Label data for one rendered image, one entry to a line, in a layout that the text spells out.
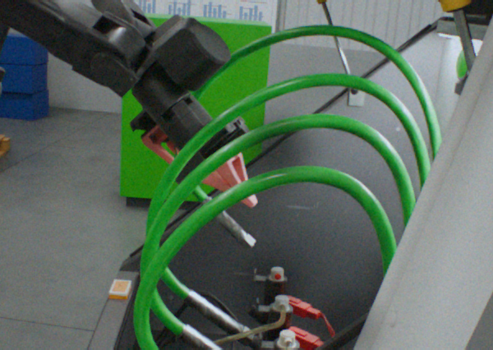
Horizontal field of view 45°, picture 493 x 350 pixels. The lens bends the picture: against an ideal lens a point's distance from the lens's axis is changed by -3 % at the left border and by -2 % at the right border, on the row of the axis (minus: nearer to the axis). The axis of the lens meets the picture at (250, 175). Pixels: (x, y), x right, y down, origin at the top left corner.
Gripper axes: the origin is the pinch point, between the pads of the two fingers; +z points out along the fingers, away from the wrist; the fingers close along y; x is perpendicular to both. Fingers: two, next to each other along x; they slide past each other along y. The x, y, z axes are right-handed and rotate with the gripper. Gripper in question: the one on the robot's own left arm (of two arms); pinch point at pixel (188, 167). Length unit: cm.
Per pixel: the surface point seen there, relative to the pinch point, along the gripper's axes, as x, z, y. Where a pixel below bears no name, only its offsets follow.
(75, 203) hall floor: 252, -140, 205
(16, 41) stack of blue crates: 365, -406, 304
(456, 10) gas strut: -45, 17, -27
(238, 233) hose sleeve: -0.2, 11.2, 4.3
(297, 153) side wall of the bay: -4.4, -1.4, 25.0
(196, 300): -2.4, 20.4, -12.4
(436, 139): -30.7, 14.7, 7.7
